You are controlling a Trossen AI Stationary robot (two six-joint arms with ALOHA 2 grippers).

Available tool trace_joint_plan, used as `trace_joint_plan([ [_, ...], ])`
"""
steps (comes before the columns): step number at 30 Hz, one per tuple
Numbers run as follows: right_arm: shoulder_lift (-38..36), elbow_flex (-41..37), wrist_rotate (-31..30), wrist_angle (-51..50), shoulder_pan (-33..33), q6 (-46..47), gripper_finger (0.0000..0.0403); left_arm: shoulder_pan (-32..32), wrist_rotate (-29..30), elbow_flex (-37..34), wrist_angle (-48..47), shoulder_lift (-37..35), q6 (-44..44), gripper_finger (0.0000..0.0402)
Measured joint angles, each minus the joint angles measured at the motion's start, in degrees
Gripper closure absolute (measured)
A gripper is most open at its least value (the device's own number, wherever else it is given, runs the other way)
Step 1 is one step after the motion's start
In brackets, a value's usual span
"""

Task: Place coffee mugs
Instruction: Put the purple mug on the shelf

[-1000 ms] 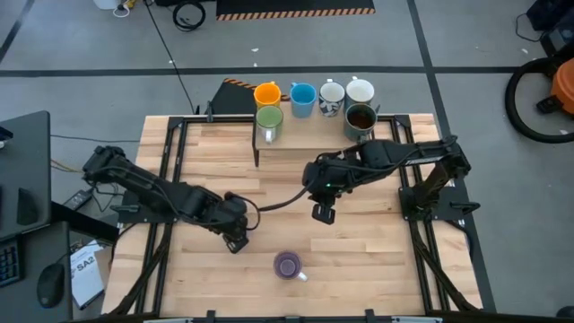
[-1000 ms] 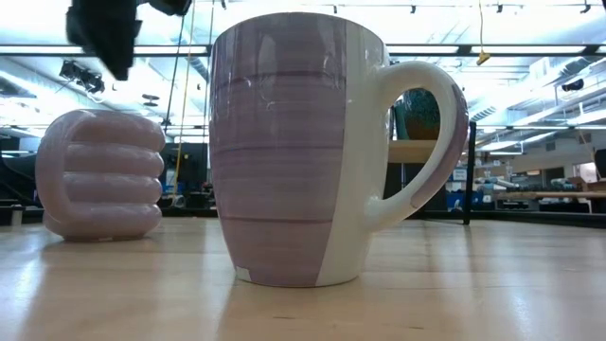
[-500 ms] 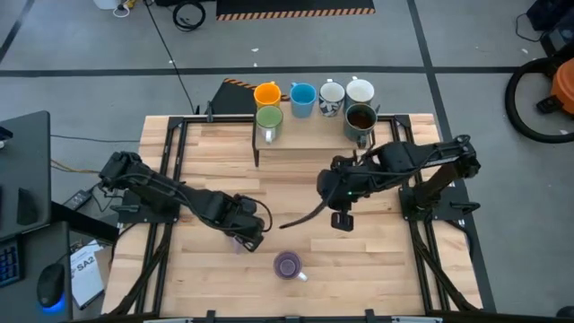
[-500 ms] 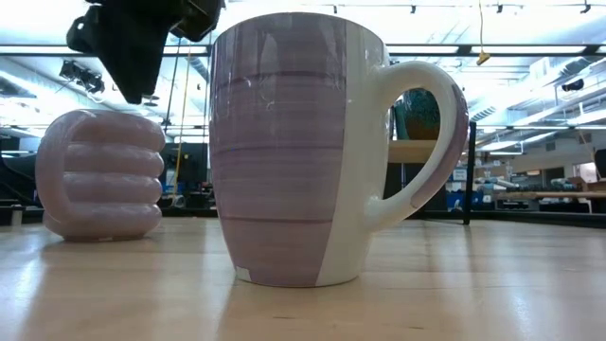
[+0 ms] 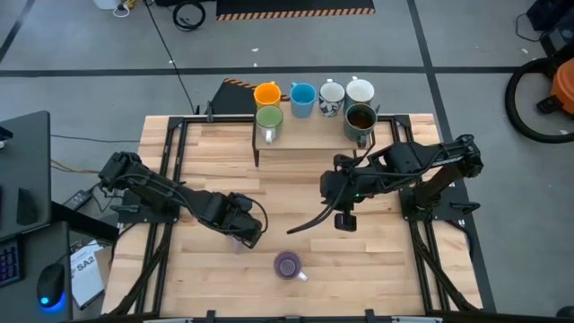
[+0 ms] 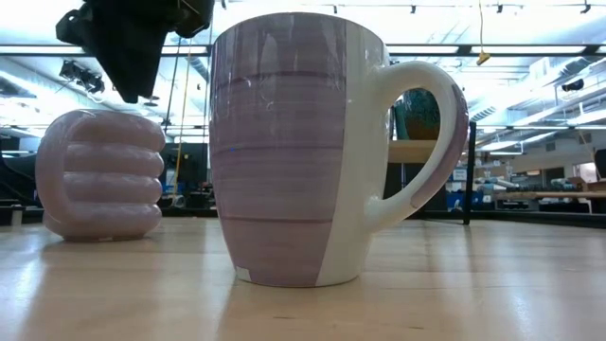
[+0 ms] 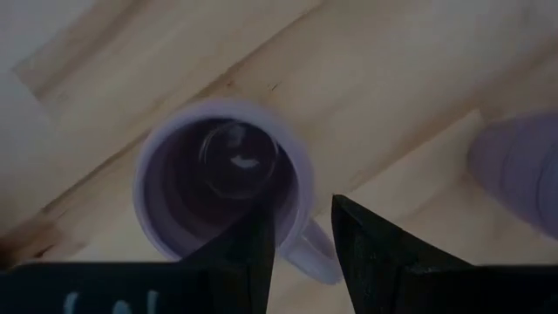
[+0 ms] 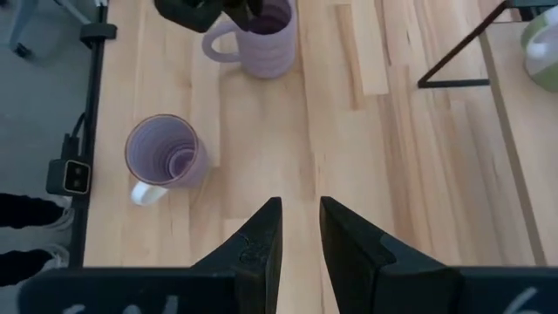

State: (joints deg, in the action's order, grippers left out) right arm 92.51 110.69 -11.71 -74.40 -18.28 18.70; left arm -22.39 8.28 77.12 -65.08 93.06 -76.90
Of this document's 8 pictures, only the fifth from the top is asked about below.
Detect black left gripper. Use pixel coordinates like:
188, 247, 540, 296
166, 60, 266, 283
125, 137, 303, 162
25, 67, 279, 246
204, 192, 264, 250

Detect light blue mug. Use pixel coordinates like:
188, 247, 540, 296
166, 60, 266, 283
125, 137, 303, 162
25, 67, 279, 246
289, 82, 317, 119

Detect green and white mug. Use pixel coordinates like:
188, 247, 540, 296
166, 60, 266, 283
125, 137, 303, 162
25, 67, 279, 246
255, 105, 284, 144

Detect black keyboard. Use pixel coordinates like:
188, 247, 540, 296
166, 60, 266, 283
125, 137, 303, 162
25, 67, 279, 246
0, 240, 23, 289

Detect black hazard striped ramp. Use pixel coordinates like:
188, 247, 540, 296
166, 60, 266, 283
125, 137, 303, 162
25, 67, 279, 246
209, 77, 292, 116

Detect black desk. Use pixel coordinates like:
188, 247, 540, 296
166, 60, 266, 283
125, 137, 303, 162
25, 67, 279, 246
0, 110, 120, 323

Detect dark teal speckled mug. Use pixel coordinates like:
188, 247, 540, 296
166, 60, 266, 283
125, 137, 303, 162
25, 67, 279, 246
343, 102, 379, 149

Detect black power adapter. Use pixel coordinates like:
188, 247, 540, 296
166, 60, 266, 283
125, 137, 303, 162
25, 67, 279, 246
62, 189, 94, 211

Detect black computer mouse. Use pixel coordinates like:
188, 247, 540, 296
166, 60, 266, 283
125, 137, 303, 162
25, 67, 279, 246
36, 262, 67, 311

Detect blue white patterned mug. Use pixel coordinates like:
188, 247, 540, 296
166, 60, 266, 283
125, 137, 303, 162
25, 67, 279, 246
317, 78, 346, 118

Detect black hazard striped mat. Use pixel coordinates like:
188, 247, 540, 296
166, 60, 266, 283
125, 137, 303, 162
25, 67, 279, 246
216, 0, 377, 22

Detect black aluminium table frame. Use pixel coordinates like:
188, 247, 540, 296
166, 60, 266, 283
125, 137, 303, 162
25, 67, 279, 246
105, 114, 483, 318

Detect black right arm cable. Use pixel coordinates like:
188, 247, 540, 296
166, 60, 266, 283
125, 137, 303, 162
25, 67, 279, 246
285, 192, 344, 236

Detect white printed manual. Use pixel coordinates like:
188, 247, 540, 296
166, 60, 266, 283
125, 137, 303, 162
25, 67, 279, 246
69, 240, 108, 311

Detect white floor device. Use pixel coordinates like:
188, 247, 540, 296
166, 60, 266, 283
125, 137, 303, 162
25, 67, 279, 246
93, 0, 131, 18

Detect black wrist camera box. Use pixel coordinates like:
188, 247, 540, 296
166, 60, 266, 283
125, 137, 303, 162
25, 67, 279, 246
334, 213, 359, 232
229, 191, 255, 213

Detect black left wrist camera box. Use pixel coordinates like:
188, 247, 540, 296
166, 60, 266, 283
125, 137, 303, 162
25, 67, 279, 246
229, 191, 255, 213

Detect yellow mug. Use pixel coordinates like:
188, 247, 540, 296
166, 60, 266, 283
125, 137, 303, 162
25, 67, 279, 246
253, 81, 283, 111

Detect purple striped white mug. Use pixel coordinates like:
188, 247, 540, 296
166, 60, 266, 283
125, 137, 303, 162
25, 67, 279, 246
273, 249, 309, 283

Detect wooden riser shelf black legs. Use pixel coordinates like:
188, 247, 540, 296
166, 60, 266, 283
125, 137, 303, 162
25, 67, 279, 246
252, 103, 377, 168

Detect black handheld device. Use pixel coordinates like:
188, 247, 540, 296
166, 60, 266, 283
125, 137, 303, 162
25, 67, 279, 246
16, 187, 39, 226

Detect black vacuum hose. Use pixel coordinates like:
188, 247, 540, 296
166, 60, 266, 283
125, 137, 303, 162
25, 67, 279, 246
504, 56, 574, 144

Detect black equipment case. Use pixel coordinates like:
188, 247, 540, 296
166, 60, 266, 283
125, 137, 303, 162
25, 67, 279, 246
525, 0, 574, 57

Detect orange shop vacuum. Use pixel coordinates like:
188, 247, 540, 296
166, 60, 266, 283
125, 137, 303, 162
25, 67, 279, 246
535, 57, 574, 116

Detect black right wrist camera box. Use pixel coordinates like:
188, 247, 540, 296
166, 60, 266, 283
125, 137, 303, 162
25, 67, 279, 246
334, 213, 359, 232

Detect coiled black cable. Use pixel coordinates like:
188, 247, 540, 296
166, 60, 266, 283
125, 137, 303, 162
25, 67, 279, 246
172, 0, 207, 32

